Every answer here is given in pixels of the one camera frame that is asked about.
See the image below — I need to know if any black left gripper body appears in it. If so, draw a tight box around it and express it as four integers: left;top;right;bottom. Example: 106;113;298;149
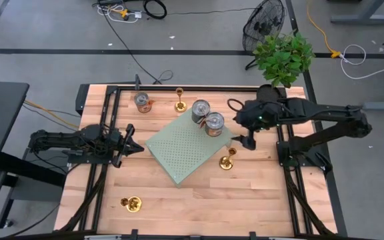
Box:
107;123;135;169

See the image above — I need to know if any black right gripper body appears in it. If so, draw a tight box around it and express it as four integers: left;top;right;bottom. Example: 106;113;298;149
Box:
233;99;281;131

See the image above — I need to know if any gold candlestick holder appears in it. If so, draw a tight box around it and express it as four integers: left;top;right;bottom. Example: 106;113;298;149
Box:
120;195;143;213
174;87;188;113
219;147;237;171

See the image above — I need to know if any orange heart-print candle tin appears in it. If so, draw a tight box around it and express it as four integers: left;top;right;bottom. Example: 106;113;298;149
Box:
203;111;225;137
133;92;155;114

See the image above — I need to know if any dark candle tin silver lid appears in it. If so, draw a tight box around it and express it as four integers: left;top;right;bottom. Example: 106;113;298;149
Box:
191;99;211;125

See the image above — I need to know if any black plant pot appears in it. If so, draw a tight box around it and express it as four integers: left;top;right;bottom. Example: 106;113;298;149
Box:
257;83;281;102

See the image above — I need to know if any green perforated metal shelf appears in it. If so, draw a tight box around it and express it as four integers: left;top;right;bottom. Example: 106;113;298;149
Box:
145;101;235;187

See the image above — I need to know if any green leafy plant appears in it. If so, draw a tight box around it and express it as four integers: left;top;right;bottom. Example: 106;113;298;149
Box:
252;30;315;89

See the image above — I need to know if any black floor fan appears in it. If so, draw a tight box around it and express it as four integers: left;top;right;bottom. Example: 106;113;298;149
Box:
241;0;287;71

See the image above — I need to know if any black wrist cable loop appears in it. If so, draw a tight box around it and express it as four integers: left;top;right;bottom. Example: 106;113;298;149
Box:
227;98;246;114

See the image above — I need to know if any black aluminium table frame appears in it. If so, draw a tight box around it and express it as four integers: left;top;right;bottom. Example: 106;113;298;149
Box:
75;83;348;240

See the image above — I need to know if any thin yellow cable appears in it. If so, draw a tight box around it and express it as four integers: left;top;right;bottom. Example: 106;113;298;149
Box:
23;99;80;130

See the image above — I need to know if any silver metal bracket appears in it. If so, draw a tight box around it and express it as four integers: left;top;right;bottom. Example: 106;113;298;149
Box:
83;234;123;240

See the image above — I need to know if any long black floor cable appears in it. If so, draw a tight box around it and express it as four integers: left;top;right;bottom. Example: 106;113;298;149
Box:
98;0;175;85

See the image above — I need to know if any yellow extension cable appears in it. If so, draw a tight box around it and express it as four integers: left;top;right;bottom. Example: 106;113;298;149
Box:
306;0;343;59

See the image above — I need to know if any white power cable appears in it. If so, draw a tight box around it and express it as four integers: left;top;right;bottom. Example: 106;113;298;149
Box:
339;43;384;81

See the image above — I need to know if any black coiled cable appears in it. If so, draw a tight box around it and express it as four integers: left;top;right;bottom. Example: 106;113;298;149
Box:
143;0;168;20

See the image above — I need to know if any white cable bundle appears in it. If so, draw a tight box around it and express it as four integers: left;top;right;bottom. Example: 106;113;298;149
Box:
95;3;143;24

